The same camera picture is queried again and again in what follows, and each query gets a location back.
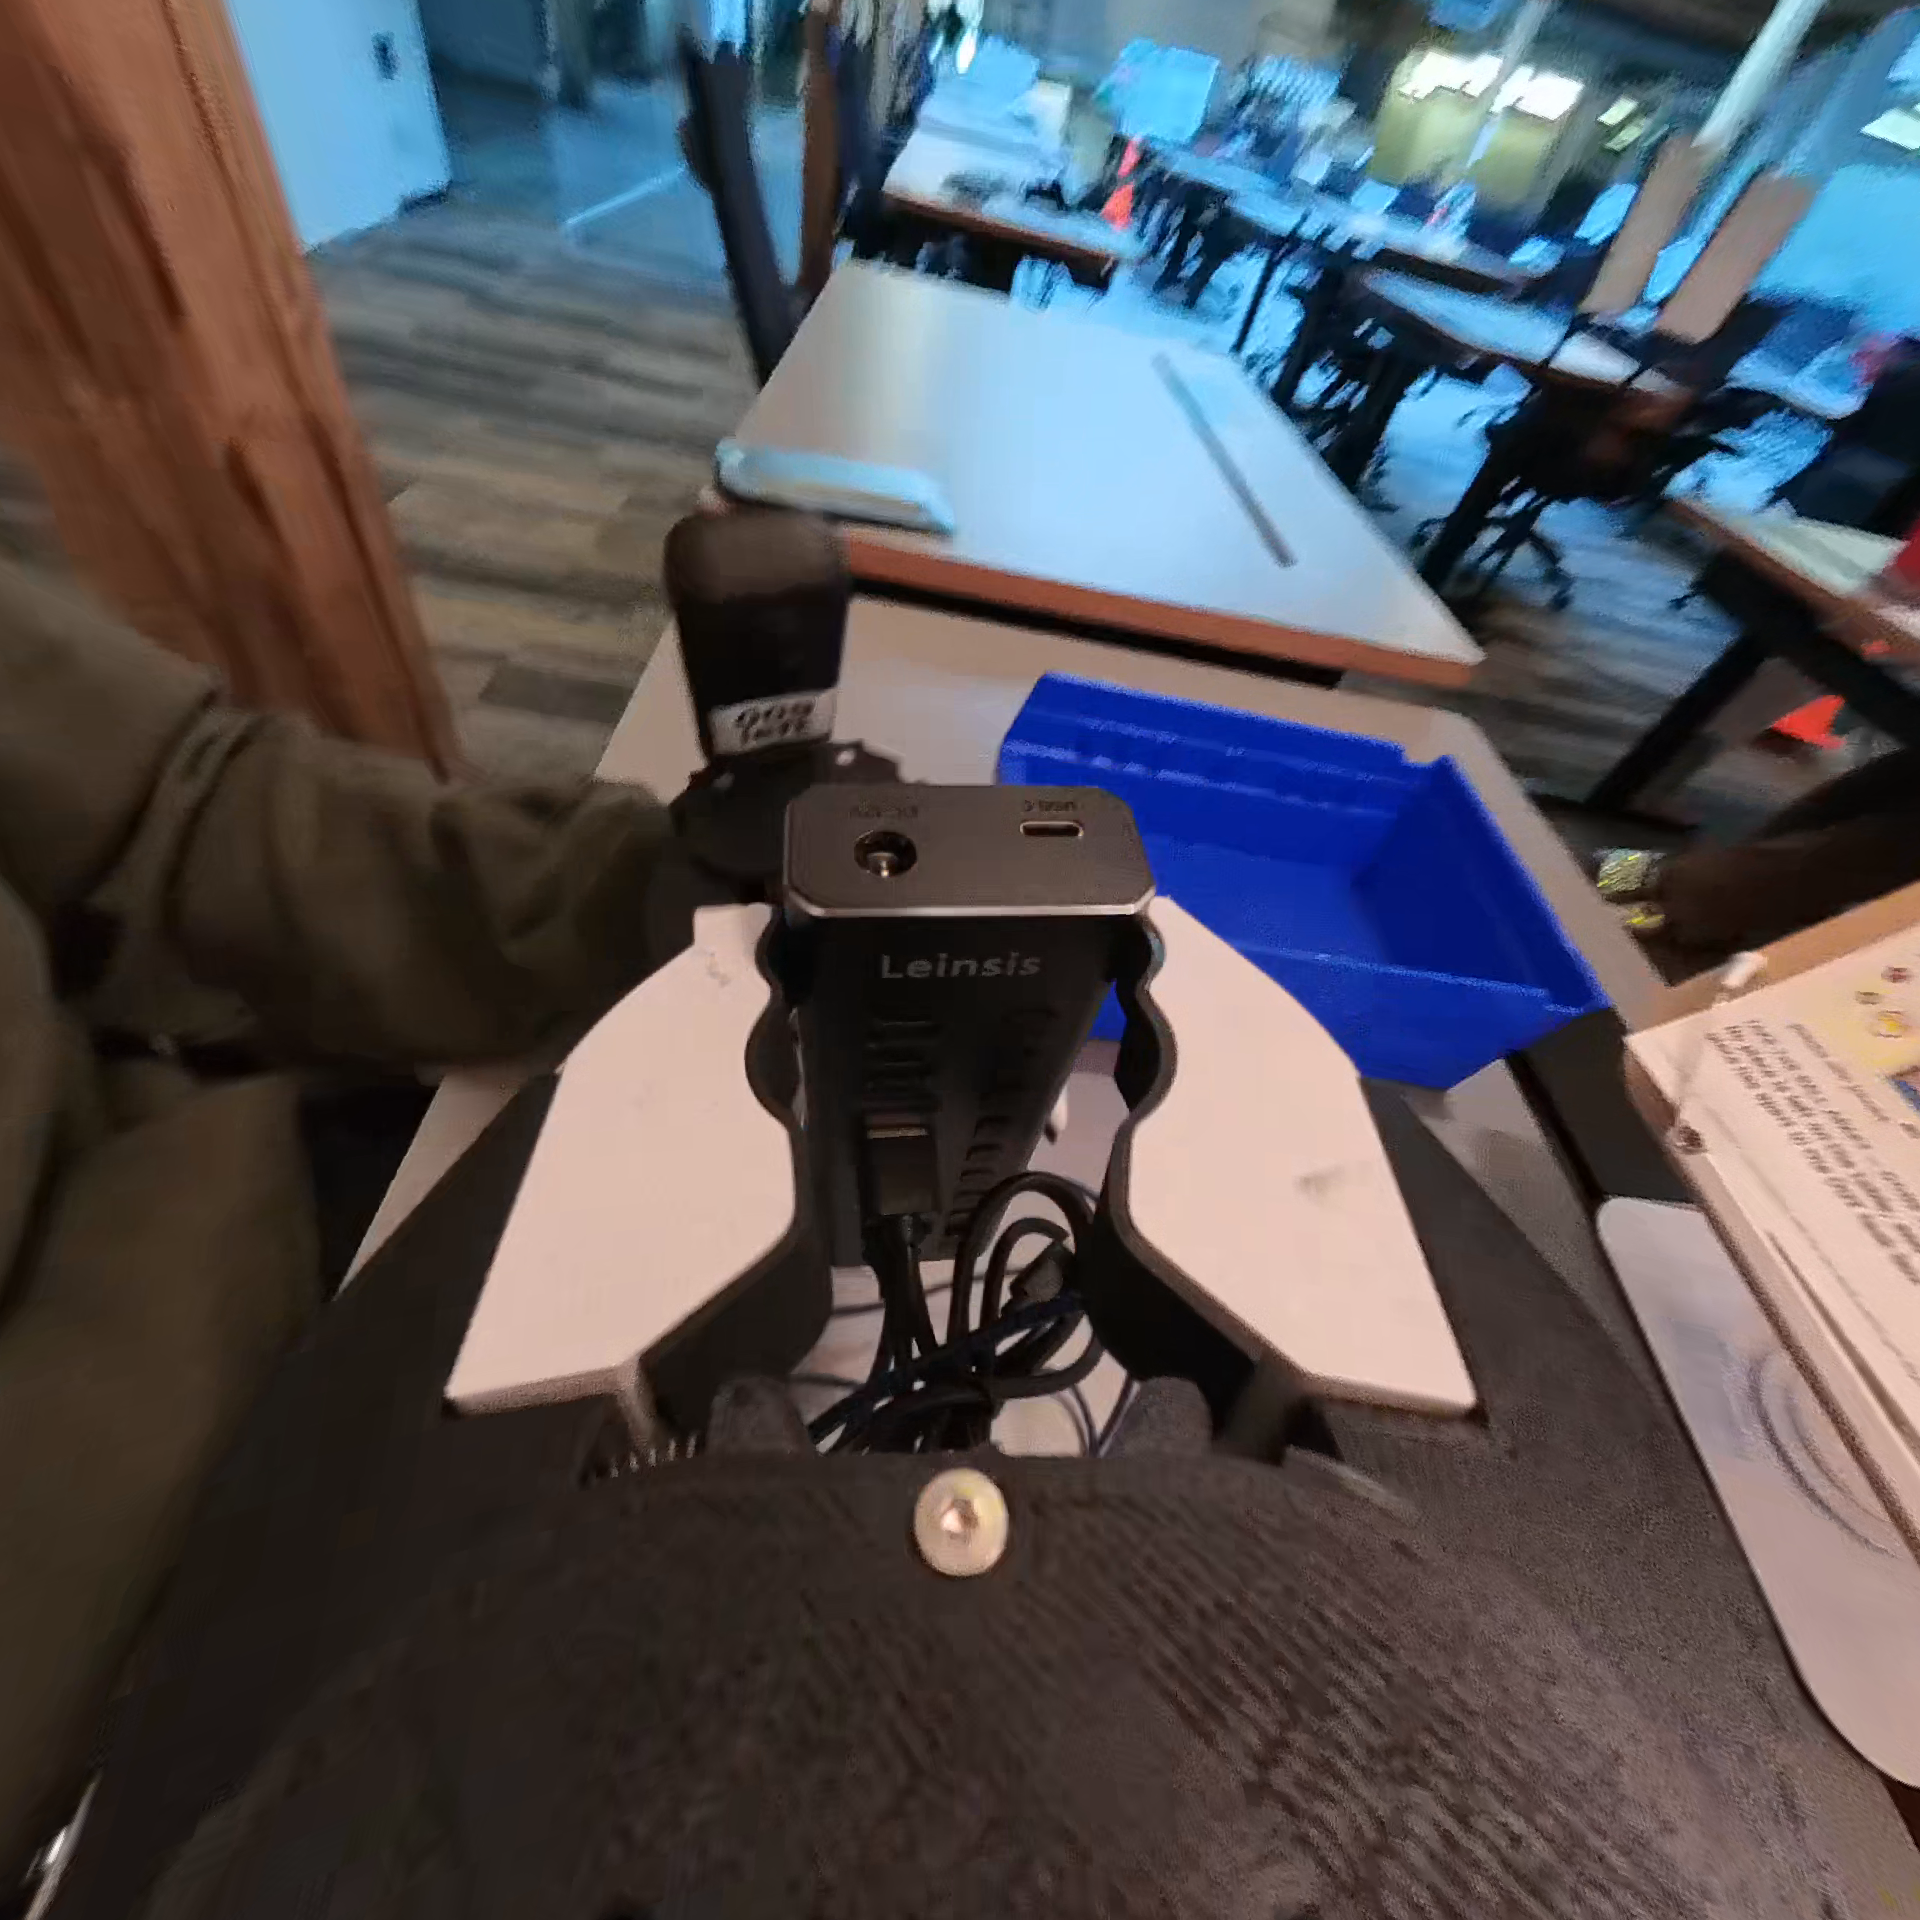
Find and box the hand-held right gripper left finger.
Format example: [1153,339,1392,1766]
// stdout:
[445,900,833,1419]

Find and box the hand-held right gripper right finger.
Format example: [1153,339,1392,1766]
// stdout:
[1088,897,1479,1419]

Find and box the thin black cable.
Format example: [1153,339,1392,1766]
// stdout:
[801,1111,1143,1456]

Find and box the blue plastic bin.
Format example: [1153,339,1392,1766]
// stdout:
[997,673,1608,1095]

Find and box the black USB hub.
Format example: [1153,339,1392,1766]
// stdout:
[780,784,1160,1268]

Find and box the person's left forearm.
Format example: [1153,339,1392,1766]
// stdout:
[0,555,706,1082]

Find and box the grey flat device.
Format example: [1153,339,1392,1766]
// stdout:
[718,440,958,538]

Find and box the white stand base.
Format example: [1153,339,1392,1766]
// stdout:
[1598,1201,1920,1787]

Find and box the instruction sheet board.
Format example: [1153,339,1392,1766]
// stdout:
[1628,922,1920,1518]

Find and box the wooden post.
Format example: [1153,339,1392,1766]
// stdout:
[0,0,460,776]

